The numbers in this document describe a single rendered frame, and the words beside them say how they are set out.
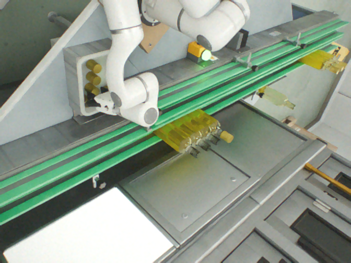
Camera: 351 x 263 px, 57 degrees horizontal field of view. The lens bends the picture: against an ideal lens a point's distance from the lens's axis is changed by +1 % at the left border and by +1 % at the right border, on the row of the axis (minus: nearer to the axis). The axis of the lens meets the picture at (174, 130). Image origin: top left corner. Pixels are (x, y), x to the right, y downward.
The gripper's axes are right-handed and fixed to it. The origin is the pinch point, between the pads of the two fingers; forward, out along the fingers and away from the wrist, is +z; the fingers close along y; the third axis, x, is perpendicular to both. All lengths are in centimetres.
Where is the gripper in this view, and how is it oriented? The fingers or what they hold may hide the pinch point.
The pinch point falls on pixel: (97, 94)
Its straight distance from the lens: 115.8
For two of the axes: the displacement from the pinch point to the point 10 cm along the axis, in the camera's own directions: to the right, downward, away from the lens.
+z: -6.9, -2.9, 6.6
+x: -0.8, -8.8, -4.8
